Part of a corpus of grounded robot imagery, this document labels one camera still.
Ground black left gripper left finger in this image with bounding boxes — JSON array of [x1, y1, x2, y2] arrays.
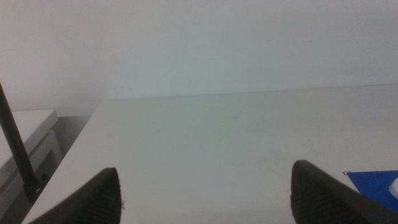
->
[[26, 167, 123, 224]]

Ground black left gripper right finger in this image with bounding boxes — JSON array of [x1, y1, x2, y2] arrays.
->
[[289, 159, 398, 224]]

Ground white sandal black red straps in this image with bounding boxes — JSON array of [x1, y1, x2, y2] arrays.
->
[[388, 177, 398, 200]]

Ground blue rectangular mat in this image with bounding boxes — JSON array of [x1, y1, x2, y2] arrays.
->
[[343, 170, 398, 214]]

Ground black stand pole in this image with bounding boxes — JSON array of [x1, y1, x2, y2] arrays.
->
[[0, 82, 51, 205]]

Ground white side cabinet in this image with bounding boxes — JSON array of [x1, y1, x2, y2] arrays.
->
[[0, 109, 64, 217]]

